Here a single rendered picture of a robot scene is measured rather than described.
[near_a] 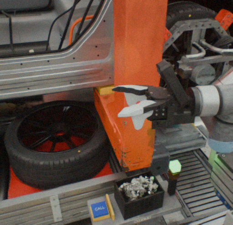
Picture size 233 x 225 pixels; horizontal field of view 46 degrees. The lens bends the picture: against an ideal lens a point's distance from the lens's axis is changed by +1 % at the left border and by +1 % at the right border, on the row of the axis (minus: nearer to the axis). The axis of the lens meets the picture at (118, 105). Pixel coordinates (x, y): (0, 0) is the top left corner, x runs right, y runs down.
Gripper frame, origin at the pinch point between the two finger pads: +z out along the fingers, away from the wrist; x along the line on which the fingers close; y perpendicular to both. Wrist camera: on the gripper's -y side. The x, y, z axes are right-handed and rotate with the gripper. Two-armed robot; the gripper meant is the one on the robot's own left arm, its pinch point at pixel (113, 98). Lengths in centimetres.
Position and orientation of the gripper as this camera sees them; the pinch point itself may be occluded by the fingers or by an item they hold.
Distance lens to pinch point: 63.8
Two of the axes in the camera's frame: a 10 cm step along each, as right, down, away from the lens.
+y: 0.2, 9.0, 4.3
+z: -9.9, 0.6, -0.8
